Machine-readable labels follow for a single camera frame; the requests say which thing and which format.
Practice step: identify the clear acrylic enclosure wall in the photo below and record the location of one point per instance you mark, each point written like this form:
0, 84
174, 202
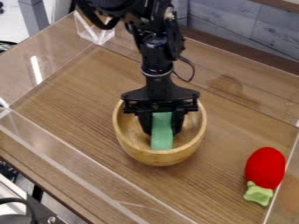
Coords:
60, 84

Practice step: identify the black table leg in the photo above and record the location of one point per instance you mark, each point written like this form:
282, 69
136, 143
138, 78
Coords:
38, 193

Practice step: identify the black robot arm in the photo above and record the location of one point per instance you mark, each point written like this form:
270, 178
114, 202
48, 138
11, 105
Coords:
151, 22

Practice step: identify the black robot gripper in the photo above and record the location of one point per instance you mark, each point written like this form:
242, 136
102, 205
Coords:
160, 96

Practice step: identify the grey pillar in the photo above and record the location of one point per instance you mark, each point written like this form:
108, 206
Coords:
34, 15

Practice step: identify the green foam stick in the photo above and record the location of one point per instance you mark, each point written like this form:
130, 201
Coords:
162, 136

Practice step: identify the clear acrylic corner bracket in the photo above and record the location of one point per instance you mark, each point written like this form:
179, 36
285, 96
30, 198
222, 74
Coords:
90, 32

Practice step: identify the brown wooden bowl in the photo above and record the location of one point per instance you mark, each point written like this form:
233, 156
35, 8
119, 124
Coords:
135, 141

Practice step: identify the red plush strawberry toy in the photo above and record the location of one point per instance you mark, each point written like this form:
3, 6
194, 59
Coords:
265, 173

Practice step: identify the black device with cable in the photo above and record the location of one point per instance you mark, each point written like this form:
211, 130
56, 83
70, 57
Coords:
36, 214

